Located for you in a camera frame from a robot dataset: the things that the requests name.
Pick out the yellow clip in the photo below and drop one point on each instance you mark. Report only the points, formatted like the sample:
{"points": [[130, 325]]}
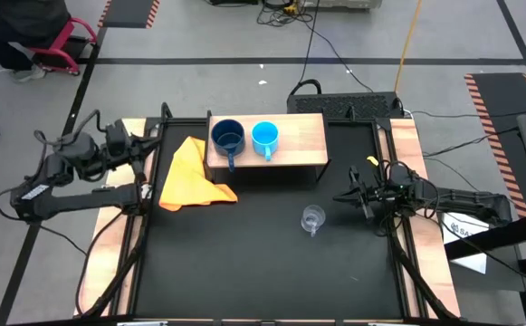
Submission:
{"points": [[371, 161]]}

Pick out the black hazard striped mat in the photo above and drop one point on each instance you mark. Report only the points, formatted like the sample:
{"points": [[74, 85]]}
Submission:
{"points": [[507, 104], [129, 13]]}

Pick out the white paper sign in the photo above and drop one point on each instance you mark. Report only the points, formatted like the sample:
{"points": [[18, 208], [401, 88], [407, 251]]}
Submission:
{"points": [[466, 260]]}

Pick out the red rolling stool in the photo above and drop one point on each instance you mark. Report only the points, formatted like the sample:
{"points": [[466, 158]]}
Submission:
{"points": [[70, 31]]}

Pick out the white power strip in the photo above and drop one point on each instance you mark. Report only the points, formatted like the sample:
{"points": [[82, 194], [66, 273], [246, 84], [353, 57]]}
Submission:
{"points": [[344, 3]]}

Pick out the person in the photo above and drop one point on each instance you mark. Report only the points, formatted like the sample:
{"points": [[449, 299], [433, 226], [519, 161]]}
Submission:
{"points": [[22, 18]]}

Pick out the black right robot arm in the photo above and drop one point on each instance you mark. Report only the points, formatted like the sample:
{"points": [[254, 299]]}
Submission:
{"points": [[466, 204]]}

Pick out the thin wooden stick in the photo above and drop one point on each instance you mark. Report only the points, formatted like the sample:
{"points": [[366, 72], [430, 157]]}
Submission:
{"points": [[408, 45]]}

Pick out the dark blue ceramic mug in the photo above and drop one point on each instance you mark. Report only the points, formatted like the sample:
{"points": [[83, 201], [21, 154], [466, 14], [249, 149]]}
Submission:
{"points": [[228, 136]]}

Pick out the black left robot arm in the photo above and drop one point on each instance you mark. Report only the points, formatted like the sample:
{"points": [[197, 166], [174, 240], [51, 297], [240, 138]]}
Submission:
{"points": [[86, 199]]}

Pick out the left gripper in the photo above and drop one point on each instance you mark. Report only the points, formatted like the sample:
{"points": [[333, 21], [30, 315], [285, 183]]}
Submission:
{"points": [[120, 140]]}

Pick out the turquoise plastic mug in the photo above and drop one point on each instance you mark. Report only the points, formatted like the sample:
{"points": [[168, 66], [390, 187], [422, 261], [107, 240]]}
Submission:
{"points": [[264, 136]]}

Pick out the orange cloth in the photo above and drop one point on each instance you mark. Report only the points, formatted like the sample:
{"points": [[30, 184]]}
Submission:
{"points": [[190, 176]]}

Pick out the black table frame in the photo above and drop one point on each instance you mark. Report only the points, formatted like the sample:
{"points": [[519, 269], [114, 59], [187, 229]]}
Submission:
{"points": [[129, 290]]}

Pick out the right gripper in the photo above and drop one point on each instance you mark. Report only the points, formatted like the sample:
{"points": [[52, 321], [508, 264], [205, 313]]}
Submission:
{"points": [[366, 197]]}

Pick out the black metal beam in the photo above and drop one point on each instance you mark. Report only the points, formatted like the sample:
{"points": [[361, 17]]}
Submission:
{"points": [[493, 237]]}

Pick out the clear glass mug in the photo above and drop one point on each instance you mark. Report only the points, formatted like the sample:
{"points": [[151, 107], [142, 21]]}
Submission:
{"points": [[313, 216]]}

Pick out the wooden side board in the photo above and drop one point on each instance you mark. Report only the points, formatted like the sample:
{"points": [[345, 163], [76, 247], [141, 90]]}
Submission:
{"points": [[104, 235], [407, 136]]}

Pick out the wooden shelf with black legs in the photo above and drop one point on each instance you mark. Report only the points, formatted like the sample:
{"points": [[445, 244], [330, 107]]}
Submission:
{"points": [[299, 140]]}

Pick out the black computer case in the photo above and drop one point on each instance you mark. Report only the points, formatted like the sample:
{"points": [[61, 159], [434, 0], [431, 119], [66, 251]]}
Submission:
{"points": [[335, 104]]}

